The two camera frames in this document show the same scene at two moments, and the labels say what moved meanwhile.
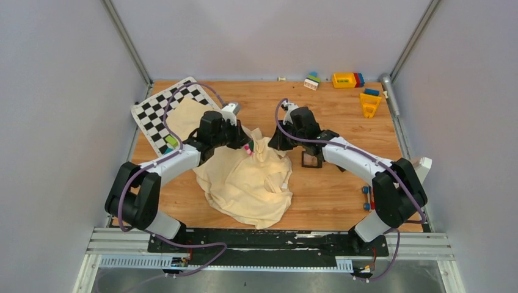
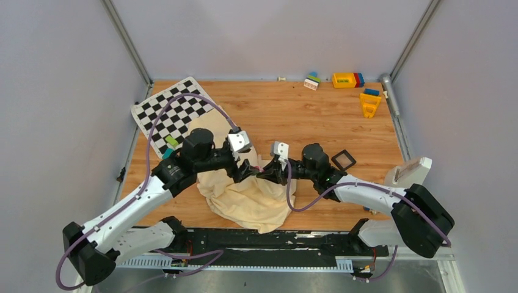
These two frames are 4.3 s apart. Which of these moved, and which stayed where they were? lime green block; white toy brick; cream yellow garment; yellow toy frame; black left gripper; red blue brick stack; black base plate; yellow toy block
Moved: black left gripper; cream yellow garment
Stayed: yellow toy block; black base plate; red blue brick stack; yellow toy frame; lime green block; white toy brick
